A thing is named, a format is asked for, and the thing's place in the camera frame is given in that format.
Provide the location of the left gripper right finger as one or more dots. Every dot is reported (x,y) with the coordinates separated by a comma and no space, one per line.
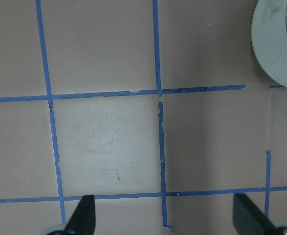
(248,219)

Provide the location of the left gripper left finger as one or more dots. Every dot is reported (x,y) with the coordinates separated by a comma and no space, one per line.
(83,219)

